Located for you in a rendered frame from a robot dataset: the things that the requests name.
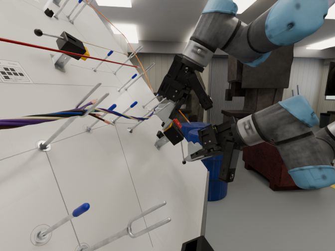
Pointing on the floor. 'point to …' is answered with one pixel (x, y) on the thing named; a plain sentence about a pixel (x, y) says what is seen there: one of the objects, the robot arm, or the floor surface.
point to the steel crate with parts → (269, 165)
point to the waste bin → (324, 117)
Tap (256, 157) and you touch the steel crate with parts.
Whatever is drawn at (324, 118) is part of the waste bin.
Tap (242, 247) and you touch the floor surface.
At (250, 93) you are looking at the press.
